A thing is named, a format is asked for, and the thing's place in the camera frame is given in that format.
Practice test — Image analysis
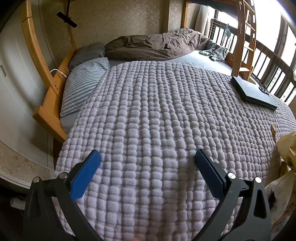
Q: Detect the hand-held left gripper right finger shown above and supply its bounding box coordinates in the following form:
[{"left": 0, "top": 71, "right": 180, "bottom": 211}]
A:
[{"left": 194, "top": 149, "right": 272, "bottom": 241}]

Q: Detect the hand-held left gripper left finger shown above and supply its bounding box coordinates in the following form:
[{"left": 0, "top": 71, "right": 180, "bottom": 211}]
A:
[{"left": 23, "top": 149, "right": 109, "bottom": 241}]

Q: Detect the small wooden clip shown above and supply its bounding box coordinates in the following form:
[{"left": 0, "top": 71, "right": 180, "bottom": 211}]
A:
[{"left": 270, "top": 124, "right": 278, "bottom": 142}]

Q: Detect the lavender waffle blanket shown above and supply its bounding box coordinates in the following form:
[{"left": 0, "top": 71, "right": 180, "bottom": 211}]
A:
[{"left": 53, "top": 61, "right": 296, "bottom": 241}]

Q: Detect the cream plastic bag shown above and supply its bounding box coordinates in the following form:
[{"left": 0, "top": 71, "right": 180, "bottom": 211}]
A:
[{"left": 264, "top": 131, "right": 296, "bottom": 240}]

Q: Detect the flat black box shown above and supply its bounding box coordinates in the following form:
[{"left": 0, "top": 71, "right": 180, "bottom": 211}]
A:
[{"left": 231, "top": 76, "right": 278, "bottom": 111}]

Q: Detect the striped pillow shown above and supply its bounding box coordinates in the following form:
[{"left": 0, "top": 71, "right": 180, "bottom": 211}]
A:
[{"left": 60, "top": 57, "right": 110, "bottom": 117}]

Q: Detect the grey bed sheet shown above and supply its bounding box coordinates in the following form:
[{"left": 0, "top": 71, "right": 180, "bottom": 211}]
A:
[{"left": 60, "top": 50, "right": 234, "bottom": 134}]

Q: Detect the wooden bed ladder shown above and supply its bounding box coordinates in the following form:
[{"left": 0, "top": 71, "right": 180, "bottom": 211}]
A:
[{"left": 231, "top": 0, "right": 257, "bottom": 80}]

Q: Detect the grey-green garment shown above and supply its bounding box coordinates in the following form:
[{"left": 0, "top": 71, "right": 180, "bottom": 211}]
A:
[{"left": 199, "top": 45, "right": 229, "bottom": 62}]

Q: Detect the grey pillow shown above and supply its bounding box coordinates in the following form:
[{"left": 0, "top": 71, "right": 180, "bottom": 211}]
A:
[{"left": 68, "top": 42, "right": 106, "bottom": 71}]

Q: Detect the dark window railing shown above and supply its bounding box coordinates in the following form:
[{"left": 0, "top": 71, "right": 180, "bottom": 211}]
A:
[{"left": 209, "top": 9, "right": 296, "bottom": 105}]

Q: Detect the brown duvet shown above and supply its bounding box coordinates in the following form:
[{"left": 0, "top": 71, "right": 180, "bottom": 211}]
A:
[{"left": 105, "top": 28, "right": 216, "bottom": 62}]

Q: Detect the pale curtain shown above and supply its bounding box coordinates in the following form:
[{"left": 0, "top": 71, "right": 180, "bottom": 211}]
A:
[{"left": 195, "top": 5, "right": 216, "bottom": 37}]

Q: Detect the black wall sensor bar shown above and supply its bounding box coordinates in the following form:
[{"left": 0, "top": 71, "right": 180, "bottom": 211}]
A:
[{"left": 57, "top": 11, "right": 77, "bottom": 28}]

